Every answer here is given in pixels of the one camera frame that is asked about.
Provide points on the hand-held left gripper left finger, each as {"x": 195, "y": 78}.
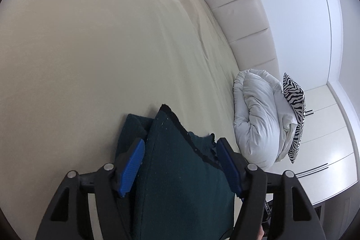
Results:
{"x": 130, "y": 167}

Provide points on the zebra print pillow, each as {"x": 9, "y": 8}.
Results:
{"x": 295, "y": 105}

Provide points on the bed with beige sheet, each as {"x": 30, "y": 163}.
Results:
{"x": 98, "y": 46}

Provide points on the white wardrobe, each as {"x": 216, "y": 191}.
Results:
{"x": 329, "y": 144}

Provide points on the white folded duvet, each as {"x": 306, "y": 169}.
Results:
{"x": 258, "y": 122}

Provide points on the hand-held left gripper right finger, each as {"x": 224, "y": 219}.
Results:
{"x": 229, "y": 167}

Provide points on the cream padded headboard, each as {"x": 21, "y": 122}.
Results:
{"x": 242, "y": 18}

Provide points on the dark green knit sweater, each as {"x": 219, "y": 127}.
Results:
{"x": 180, "y": 186}

